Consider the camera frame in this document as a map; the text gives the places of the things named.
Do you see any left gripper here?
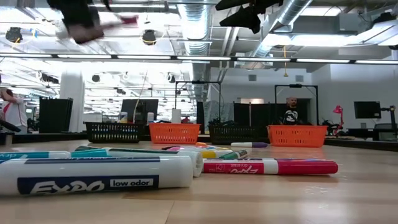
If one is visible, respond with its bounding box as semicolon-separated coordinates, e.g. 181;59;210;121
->
46;0;105;44

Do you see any red desk lamp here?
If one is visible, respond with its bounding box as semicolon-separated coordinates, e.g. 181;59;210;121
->
332;105;345;136

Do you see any black partition screen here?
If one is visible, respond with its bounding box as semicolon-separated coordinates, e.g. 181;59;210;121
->
233;102;312;127

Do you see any Expo marker teal cap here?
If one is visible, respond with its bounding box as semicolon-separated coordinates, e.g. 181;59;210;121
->
0;148;109;163

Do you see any black plastic basket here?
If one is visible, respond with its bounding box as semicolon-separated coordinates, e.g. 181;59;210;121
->
208;124;270;146
84;121;146;144

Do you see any person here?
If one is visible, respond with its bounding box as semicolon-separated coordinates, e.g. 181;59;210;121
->
279;96;305;126
0;88;29;135

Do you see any black monitor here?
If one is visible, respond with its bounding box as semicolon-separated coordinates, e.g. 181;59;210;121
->
120;98;159;124
353;101;382;119

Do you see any Expo marker magenta cap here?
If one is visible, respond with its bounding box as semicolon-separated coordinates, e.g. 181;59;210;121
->
102;14;139;26

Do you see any thin purple marker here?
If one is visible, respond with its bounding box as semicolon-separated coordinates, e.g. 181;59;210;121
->
230;141;269;148

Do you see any Expo marker dark green cap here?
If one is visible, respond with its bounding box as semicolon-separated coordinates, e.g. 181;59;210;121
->
74;145;205;178

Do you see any orange plastic basket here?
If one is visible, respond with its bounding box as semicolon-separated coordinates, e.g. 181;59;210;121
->
148;123;201;145
267;124;328;148

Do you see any thin green marker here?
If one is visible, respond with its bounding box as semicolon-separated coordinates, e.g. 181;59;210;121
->
217;149;249;161

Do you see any Expo marker dark blue cap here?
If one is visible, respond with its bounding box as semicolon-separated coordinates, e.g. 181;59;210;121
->
0;155;194;196

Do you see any thin pink marker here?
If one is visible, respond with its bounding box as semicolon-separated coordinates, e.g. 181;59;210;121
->
166;145;200;152

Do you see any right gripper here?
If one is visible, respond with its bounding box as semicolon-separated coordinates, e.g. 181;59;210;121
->
215;0;284;34

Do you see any thin yellow marker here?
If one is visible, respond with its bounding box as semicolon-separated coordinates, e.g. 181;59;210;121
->
200;149;234;159

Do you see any silver air duct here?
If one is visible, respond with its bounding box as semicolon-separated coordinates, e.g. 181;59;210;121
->
245;0;313;58
177;0;215;102

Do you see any black cabinet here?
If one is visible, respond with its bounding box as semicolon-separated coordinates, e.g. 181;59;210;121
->
39;97;74;134

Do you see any thin red marker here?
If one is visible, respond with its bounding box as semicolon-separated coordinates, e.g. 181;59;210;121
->
201;158;339;175

